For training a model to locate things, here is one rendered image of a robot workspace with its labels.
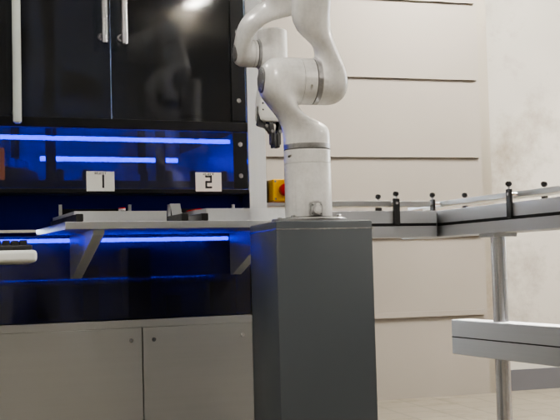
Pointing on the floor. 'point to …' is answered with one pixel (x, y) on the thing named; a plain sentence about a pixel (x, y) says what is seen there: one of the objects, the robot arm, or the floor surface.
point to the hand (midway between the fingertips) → (275, 141)
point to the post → (256, 175)
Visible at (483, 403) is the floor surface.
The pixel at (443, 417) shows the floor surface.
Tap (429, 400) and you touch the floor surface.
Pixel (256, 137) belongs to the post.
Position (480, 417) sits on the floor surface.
